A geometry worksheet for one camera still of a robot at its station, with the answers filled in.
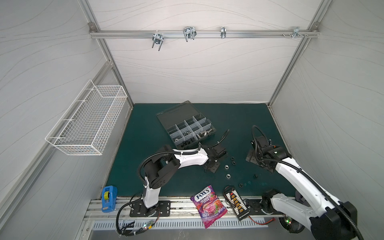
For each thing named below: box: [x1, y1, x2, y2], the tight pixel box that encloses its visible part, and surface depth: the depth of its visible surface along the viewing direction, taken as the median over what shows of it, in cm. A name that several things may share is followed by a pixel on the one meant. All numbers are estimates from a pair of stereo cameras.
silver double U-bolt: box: [183, 26, 197, 42], surface depth 78 cm
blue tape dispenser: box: [101, 185, 118, 213], surface depth 75 cm
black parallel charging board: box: [225, 189, 251, 221], surface depth 75 cm
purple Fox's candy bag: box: [190, 184, 228, 229], surface depth 74 cm
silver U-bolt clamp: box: [152, 32, 164, 52], surface depth 79 cm
